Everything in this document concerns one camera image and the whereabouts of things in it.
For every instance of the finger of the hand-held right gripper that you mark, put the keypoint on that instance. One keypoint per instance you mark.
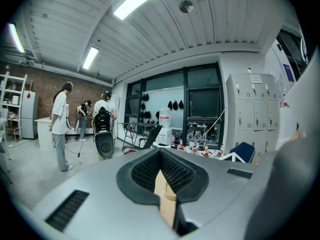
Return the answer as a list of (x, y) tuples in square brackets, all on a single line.
[(282, 189)]

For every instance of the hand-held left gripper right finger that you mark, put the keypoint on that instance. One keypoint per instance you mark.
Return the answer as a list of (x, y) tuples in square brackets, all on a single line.
[(220, 189)]

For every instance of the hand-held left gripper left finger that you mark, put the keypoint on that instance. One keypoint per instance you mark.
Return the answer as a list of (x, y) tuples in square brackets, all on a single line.
[(100, 196)]

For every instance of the blue chair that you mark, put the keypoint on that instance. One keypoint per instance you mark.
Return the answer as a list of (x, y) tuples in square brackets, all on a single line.
[(243, 151)]

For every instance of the group of red-capped clear bottles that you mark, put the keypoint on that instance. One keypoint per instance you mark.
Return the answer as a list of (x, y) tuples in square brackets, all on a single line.
[(197, 149)]

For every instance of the brown cardboard box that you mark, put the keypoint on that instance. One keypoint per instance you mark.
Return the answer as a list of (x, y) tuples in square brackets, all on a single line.
[(163, 209)]

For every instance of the white cabinet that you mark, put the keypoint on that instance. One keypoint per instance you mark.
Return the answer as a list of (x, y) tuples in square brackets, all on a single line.
[(287, 126)]

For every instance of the white water dispenser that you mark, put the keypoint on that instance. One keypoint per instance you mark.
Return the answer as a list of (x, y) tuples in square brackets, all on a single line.
[(165, 136)]

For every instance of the metal drying rack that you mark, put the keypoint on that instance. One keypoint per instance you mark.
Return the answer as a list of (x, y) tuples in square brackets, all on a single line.
[(132, 127)]

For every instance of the black office chair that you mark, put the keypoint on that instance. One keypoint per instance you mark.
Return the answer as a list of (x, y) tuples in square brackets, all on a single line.
[(152, 137)]

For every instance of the grey metal locker cabinet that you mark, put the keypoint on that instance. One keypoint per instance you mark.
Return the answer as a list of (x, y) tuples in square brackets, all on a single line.
[(252, 114)]

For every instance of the white desk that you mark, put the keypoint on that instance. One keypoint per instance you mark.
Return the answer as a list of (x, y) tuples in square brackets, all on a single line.
[(43, 131)]

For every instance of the black framed window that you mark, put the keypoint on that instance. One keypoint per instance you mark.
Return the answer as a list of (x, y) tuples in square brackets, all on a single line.
[(203, 101)]

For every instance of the large clear water bottle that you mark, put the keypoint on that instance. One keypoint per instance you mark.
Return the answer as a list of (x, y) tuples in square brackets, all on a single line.
[(165, 117)]

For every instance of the row of black hanging bags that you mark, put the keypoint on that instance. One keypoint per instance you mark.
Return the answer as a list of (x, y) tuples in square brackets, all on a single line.
[(146, 106)]

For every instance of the grey refrigerator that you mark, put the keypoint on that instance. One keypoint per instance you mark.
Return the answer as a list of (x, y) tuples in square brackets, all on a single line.
[(29, 114)]

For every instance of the white paper notice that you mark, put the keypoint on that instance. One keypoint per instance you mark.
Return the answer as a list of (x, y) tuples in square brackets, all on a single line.
[(256, 78)]

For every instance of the white open shelf unit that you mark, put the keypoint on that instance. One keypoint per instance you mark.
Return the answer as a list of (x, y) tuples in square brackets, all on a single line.
[(13, 101)]

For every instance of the long ceiling light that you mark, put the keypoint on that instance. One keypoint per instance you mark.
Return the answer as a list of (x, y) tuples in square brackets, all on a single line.
[(16, 37), (142, 0), (90, 57)]

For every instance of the round ceiling fixture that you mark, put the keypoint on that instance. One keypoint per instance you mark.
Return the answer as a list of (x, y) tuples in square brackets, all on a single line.
[(186, 6)]

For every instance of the blue wall poster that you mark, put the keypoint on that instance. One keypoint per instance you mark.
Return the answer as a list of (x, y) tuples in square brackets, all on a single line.
[(287, 71)]

